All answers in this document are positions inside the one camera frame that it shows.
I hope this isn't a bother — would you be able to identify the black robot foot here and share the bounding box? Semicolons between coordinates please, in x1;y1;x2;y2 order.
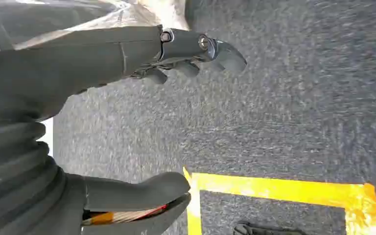
233;221;307;235

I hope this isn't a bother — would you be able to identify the dark grey robot body panel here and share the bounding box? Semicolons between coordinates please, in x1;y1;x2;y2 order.
0;0;119;49

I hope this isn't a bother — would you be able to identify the short yellow floor tape strip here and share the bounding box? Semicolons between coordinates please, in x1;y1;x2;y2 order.
345;183;376;235
183;167;204;235

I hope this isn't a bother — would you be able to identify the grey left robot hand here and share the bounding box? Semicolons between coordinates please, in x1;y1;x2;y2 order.
0;25;248;235

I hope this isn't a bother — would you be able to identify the long yellow floor tape strip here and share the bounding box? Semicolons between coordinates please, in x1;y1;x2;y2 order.
191;172;376;209

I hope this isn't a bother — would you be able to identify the ribbed grey left arm sleeve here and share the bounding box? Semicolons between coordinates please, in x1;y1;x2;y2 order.
0;117;68;235

